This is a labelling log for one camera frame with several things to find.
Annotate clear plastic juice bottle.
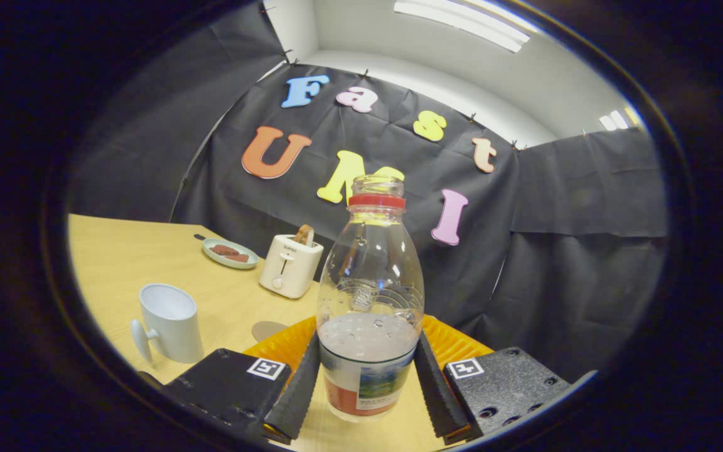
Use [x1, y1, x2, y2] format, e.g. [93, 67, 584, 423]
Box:
[316, 175, 426, 422]

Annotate white toaster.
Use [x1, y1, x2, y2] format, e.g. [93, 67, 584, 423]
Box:
[259, 234, 324, 299]

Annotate black backdrop cloth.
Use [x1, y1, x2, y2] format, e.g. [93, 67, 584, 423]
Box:
[67, 0, 670, 384]

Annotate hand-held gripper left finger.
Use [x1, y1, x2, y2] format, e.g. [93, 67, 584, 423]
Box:
[139, 316, 322, 446]

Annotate pale green plate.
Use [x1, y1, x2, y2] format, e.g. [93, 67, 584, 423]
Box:
[202, 238, 259, 271]

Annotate long ceiling light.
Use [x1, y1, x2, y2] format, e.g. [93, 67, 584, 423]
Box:
[393, 0, 541, 54]

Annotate white cup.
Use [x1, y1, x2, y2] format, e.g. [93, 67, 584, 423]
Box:
[130, 283, 205, 365]

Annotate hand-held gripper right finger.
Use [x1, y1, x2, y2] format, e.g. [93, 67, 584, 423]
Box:
[413, 314, 599, 446]

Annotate round brown coaster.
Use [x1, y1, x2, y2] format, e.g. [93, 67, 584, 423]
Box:
[252, 321, 289, 343]

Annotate wooden table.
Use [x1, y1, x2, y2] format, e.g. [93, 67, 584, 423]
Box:
[68, 213, 456, 452]

